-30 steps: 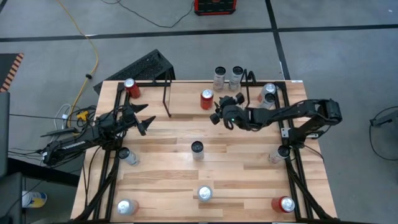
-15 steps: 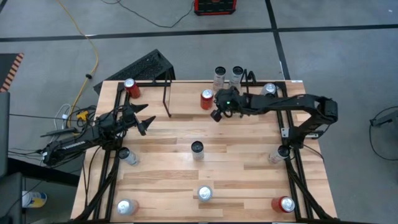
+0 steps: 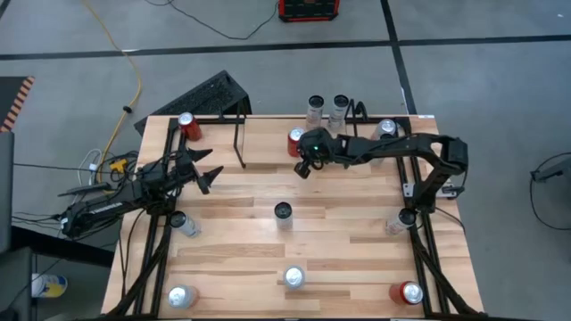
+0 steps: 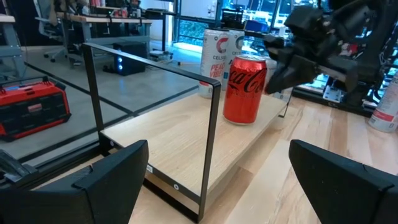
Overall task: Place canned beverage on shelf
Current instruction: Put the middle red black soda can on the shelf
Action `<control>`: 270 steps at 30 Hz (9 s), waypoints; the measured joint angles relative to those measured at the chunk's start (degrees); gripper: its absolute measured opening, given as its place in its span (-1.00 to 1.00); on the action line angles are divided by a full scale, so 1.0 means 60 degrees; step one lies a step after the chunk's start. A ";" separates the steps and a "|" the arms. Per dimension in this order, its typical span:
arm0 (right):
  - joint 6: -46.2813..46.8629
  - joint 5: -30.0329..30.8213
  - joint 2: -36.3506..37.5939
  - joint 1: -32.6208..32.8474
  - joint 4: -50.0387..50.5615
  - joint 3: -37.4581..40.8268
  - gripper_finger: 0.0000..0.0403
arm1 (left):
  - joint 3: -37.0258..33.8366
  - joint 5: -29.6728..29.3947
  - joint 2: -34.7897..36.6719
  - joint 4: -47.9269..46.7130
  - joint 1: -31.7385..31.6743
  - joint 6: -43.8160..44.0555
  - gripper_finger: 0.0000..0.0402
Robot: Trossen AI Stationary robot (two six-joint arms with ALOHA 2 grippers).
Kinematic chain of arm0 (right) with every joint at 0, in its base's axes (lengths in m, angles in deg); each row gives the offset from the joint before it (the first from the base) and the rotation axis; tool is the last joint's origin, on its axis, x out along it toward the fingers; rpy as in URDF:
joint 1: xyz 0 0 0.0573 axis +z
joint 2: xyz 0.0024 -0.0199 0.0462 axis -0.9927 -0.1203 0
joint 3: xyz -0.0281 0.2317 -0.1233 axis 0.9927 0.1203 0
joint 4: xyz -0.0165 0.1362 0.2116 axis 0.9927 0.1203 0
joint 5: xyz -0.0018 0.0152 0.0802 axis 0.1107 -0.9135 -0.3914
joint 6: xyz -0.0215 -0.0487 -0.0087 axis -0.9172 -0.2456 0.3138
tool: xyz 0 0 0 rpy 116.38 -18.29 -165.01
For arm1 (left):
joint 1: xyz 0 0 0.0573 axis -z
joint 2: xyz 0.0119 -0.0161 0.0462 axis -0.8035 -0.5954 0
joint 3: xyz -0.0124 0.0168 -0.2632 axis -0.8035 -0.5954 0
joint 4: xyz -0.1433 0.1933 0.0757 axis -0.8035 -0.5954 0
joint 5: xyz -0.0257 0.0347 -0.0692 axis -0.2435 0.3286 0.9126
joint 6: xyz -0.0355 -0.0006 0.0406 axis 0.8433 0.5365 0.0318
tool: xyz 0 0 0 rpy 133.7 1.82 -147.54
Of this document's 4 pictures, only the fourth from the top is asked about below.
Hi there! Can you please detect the black metal shelf frame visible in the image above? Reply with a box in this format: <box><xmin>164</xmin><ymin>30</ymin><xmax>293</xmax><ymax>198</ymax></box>
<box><xmin>81</xmin><ymin>42</ymin><xmax>222</xmax><ymax>223</ymax></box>
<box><xmin>277</xmin><ymin>86</ymin><xmax>295</xmax><ymax>119</ymax></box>

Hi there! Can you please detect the red Coca-Cola can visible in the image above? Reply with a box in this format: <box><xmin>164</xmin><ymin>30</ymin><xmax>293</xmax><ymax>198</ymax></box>
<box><xmin>222</xmin><ymin>55</ymin><xmax>268</xmax><ymax>126</ymax></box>

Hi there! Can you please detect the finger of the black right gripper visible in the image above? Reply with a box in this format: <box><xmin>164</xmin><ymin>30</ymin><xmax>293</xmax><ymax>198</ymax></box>
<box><xmin>264</xmin><ymin>54</ymin><xmax>320</xmax><ymax>95</ymax></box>
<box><xmin>263</xmin><ymin>35</ymin><xmax>295</xmax><ymax>58</ymax></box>

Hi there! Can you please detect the wooden shelf board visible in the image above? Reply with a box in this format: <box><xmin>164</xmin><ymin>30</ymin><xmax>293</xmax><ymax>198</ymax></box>
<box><xmin>99</xmin><ymin>90</ymin><xmax>289</xmax><ymax>206</ymax></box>

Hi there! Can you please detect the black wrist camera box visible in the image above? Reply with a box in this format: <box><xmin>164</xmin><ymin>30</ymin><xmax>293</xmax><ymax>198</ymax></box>
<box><xmin>283</xmin><ymin>6</ymin><xmax>326</xmax><ymax>35</ymax></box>

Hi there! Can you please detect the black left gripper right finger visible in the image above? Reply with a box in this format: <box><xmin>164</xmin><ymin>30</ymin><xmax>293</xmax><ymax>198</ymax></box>
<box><xmin>288</xmin><ymin>139</ymin><xmax>398</xmax><ymax>224</ymax></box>

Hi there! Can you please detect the black aluminium rig frame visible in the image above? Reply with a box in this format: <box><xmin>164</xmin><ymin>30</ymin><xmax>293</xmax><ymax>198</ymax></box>
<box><xmin>0</xmin><ymin>83</ymin><xmax>398</xmax><ymax>191</ymax></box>

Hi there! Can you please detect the red and black toolbox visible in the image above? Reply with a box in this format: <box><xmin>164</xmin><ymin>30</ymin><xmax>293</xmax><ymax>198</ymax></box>
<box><xmin>0</xmin><ymin>76</ymin><xmax>72</xmax><ymax>142</ymax></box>

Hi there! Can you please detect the white Celsius Peach Vibe can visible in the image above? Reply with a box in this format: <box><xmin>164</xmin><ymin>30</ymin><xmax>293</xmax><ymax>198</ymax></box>
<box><xmin>198</xmin><ymin>27</ymin><xmax>230</xmax><ymax>100</ymax></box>
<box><xmin>368</xmin><ymin>70</ymin><xmax>398</xmax><ymax>133</ymax></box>

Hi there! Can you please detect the grey metal base plate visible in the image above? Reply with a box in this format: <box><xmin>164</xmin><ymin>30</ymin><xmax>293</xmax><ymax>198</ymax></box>
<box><xmin>323</xmin><ymin>85</ymin><xmax>343</xmax><ymax>103</ymax></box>

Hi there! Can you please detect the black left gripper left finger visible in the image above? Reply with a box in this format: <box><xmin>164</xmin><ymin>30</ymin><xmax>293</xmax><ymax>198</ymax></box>
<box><xmin>0</xmin><ymin>139</ymin><xmax>149</xmax><ymax>224</ymax></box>

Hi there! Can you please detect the grey frame desk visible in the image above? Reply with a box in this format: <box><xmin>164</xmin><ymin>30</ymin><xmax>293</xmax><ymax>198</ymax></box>
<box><xmin>34</xmin><ymin>12</ymin><xmax>153</xmax><ymax>60</ymax></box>

